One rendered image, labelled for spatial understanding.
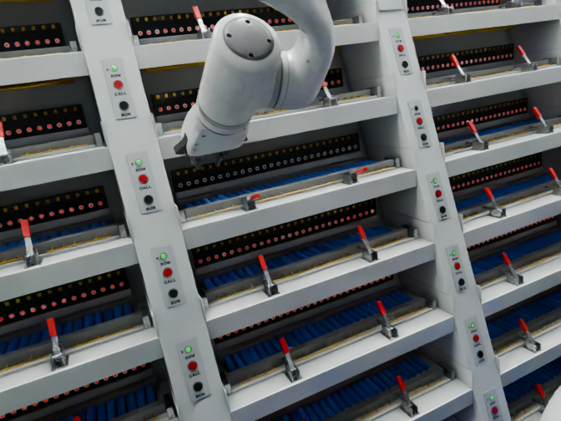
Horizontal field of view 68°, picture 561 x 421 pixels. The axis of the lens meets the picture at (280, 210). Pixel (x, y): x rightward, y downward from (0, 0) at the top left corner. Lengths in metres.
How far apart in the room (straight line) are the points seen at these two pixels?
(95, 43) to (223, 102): 0.45
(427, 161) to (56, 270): 0.89
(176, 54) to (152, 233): 0.38
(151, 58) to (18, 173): 0.34
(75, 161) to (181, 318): 0.37
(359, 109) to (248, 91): 0.57
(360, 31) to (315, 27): 0.66
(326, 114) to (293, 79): 0.47
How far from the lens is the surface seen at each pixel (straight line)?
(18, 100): 1.15
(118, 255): 0.88
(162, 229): 0.88
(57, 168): 0.90
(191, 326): 0.90
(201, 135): 0.66
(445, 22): 1.34
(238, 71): 0.51
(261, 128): 0.96
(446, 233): 1.17
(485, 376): 1.29
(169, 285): 0.88
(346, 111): 1.06
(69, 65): 0.96
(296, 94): 0.57
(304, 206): 0.96
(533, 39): 1.76
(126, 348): 0.90
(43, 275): 0.89
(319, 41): 0.52
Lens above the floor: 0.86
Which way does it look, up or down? level
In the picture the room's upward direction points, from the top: 15 degrees counter-clockwise
